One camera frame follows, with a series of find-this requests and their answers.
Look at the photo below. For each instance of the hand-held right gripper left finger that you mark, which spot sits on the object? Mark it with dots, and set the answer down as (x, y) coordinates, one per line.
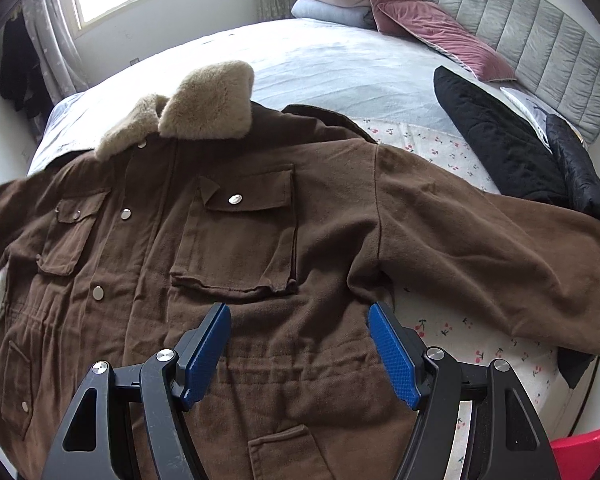
(207, 360)

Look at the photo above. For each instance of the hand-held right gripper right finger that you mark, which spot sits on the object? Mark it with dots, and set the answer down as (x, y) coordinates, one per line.
(392, 355)

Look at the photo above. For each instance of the brown jacket with fur collar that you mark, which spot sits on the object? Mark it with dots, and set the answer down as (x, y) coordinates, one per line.
(280, 210)

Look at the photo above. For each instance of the hanging dark clothes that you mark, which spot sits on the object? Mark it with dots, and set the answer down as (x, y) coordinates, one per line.
(17, 70)

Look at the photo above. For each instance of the red plastic stool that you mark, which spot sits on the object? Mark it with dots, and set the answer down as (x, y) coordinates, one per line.
(580, 455)

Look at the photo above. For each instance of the white floral bed sheet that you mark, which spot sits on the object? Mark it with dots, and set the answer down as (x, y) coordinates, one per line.
(440, 145)

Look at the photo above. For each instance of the black shiny puffer jacket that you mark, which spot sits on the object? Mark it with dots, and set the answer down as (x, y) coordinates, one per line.
(575, 165)

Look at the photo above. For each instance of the white printed pillow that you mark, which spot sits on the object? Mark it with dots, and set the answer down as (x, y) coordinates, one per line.
(527, 105)

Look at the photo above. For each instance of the light blue bedspread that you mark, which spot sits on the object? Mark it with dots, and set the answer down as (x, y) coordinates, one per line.
(330, 60)

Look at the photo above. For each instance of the grey padded headboard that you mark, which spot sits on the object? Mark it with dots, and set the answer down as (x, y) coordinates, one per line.
(530, 25)

